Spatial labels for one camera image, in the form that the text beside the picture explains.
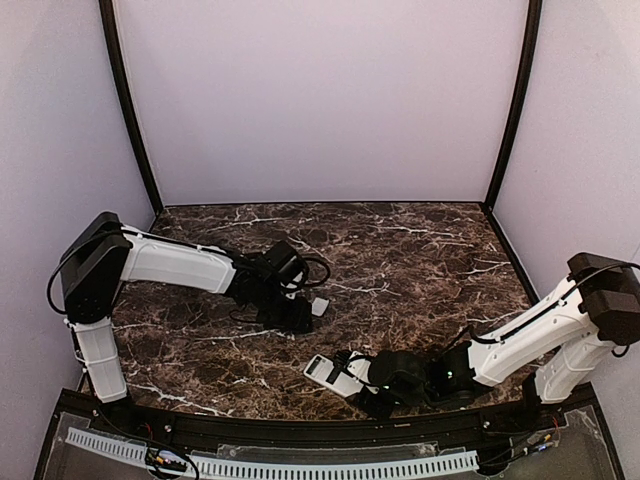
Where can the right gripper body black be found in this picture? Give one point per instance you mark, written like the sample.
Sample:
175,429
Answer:
367,392

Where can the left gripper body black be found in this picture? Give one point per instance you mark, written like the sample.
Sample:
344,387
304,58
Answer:
293,316

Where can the white battery cover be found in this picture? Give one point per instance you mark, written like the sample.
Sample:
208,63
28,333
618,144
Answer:
319,306

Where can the white red remote control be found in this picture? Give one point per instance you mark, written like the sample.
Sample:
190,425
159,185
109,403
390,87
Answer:
343,381

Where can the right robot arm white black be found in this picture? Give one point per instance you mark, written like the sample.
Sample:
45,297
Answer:
591,313

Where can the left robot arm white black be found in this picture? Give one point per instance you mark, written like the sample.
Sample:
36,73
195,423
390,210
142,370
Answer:
108,254

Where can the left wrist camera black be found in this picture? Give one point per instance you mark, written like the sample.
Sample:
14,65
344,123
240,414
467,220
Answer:
291,287

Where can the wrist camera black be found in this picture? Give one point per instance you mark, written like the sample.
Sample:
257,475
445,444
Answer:
291,287
341,361

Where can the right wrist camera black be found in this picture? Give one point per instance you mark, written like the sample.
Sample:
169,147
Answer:
341,361

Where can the left camera cable black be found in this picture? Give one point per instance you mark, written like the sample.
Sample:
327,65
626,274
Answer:
319,271

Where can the black front rail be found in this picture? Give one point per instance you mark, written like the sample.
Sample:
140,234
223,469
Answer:
483,428

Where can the right white cable duct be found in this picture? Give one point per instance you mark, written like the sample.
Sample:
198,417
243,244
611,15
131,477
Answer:
420,468

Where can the white cable duct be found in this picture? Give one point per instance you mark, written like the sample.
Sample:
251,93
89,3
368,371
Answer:
420,468
123,451

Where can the left white cable duct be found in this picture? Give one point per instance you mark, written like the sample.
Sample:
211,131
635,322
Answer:
123,451

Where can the left black frame post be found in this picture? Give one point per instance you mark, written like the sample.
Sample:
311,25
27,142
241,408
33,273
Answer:
125,98

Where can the black frame post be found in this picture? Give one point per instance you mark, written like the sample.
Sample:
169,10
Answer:
125,98
526,59

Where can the right black frame post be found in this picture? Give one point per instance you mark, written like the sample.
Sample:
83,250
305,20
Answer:
526,59

